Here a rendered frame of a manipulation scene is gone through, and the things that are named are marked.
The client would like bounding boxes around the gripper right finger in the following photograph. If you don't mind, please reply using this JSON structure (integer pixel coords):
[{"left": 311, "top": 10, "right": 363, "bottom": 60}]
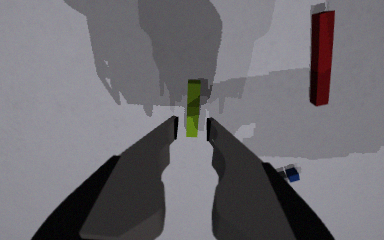
[{"left": 207, "top": 117, "right": 335, "bottom": 240}]

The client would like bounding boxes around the lime green rod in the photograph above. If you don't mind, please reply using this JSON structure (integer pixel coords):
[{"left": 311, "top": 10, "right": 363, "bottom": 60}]
[{"left": 186, "top": 80, "right": 201, "bottom": 137}]

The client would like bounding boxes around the grey rod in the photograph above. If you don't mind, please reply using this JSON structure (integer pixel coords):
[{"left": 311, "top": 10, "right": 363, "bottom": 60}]
[{"left": 278, "top": 171, "right": 288, "bottom": 182}]

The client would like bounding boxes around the dark red rod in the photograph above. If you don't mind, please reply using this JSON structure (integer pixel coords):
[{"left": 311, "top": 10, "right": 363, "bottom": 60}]
[{"left": 310, "top": 11, "right": 335, "bottom": 107}]

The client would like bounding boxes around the small blue cube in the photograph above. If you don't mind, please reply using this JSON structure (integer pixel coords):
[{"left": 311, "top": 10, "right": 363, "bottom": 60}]
[{"left": 285, "top": 167, "right": 300, "bottom": 183}]

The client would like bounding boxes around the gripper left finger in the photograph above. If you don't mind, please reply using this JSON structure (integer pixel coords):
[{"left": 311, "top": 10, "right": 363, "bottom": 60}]
[{"left": 31, "top": 116, "right": 178, "bottom": 240}]

